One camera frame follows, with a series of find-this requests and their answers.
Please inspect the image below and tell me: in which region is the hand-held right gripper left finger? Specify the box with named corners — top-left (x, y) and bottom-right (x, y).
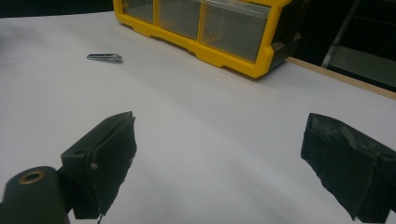
top-left (60, 110), bottom-right (138, 220)

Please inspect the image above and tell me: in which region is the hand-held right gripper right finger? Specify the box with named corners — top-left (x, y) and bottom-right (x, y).
top-left (300, 112), bottom-right (396, 224)

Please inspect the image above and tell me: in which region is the small silver metal piece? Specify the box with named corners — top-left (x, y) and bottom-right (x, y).
top-left (86, 52), bottom-right (124, 65)

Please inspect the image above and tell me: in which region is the yellow drawer cabinet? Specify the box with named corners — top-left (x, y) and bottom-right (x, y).
top-left (112, 0), bottom-right (304, 79)

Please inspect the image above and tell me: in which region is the clear plastic drawer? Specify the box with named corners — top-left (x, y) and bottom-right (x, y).
top-left (199, 0), bottom-right (272, 63)

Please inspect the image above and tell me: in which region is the grey metal stand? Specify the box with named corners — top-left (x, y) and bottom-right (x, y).
top-left (320, 0), bottom-right (396, 91)

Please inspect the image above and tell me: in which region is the white table sheet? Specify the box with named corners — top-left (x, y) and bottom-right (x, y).
top-left (0, 11), bottom-right (396, 224)

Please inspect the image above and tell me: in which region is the set of clear cabinet drawers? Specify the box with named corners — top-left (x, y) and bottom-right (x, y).
top-left (122, 0), bottom-right (202, 41)

